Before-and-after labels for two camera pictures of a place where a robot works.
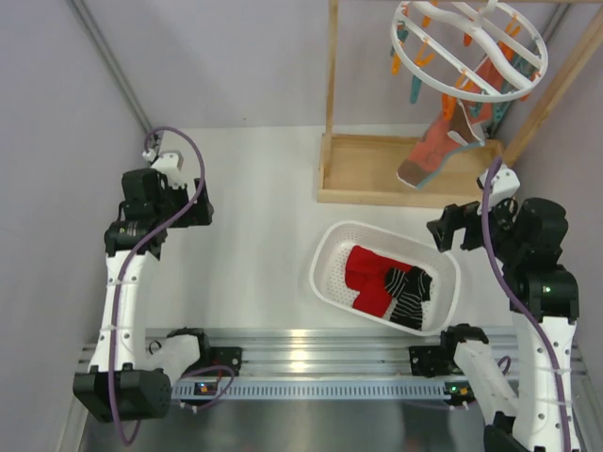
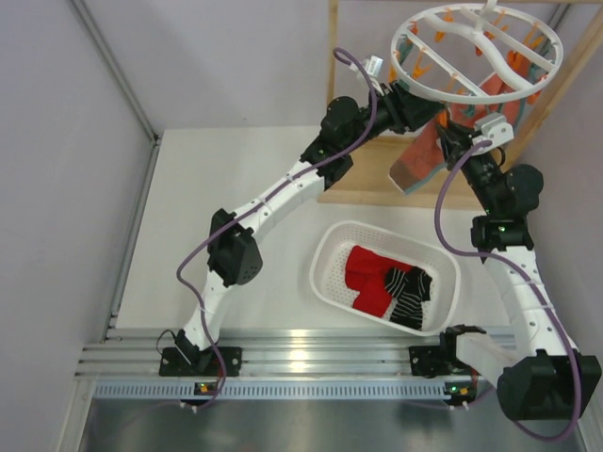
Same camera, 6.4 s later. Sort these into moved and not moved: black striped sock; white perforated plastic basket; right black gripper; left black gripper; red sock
Moved: right black gripper; left black gripper
Not moved: black striped sock; red sock; white perforated plastic basket
